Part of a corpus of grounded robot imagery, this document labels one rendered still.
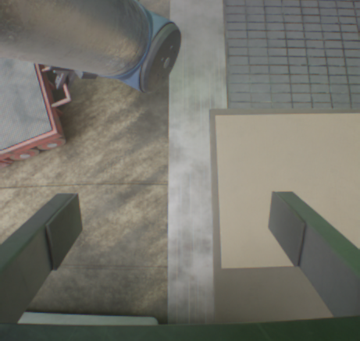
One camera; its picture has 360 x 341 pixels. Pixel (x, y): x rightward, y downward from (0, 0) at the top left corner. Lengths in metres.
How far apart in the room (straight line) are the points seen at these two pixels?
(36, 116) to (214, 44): 0.61
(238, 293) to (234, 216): 0.22
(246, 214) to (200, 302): 0.29
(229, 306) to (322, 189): 0.44
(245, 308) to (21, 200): 0.76
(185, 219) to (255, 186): 0.23
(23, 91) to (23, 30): 0.67
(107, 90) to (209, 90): 0.34
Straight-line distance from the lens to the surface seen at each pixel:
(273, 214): 0.17
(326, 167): 0.88
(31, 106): 0.84
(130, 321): 0.79
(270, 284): 0.85
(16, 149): 0.84
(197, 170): 0.80
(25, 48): 0.21
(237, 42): 0.98
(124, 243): 0.82
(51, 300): 0.94
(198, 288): 0.83
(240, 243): 0.79
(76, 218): 0.17
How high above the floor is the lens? 0.79
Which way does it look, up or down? 81 degrees down
